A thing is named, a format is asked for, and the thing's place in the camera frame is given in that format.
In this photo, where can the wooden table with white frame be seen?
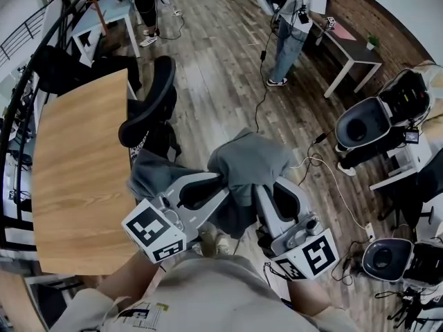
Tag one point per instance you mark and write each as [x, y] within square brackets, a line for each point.
[17, 299]
[83, 171]

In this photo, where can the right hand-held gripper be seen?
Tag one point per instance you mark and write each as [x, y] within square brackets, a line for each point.
[311, 254]

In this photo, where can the black mesh chair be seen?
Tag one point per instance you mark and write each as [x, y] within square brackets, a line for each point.
[152, 109]

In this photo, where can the white shelf desk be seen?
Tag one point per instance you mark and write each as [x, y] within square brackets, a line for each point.
[408, 171]

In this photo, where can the white power strip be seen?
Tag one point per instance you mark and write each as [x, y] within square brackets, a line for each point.
[370, 232]

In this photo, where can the grey jacket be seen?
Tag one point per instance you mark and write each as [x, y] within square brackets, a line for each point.
[249, 161]

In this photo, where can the black metal railing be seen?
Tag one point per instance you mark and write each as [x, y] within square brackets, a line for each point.
[20, 81]

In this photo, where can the small potted plant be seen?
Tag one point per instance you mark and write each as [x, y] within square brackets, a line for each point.
[372, 43]

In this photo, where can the small screen device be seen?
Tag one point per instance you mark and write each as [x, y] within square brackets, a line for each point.
[412, 137]

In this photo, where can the thin black stair railing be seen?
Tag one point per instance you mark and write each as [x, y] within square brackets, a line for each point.
[20, 29]

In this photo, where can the wooden coat rack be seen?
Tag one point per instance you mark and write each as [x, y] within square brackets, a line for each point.
[98, 12]

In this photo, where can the black bag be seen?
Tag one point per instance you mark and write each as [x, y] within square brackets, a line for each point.
[117, 71]

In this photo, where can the person's left forearm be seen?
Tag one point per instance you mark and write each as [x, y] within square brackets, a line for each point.
[128, 282]

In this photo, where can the person's right forearm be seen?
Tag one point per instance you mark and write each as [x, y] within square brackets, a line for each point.
[309, 299]

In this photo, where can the person's beige shirt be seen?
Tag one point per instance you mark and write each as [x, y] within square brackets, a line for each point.
[214, 296]

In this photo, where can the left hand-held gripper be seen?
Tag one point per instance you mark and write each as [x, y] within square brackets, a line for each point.
[149, 228]

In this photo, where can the person's right shoe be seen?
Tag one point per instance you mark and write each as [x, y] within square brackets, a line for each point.
[223, 245]

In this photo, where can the pink paper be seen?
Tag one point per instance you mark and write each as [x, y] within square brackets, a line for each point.
[344, 31]

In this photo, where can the dark desk with white legs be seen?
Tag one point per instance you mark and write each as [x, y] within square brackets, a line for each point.
[363, 55]

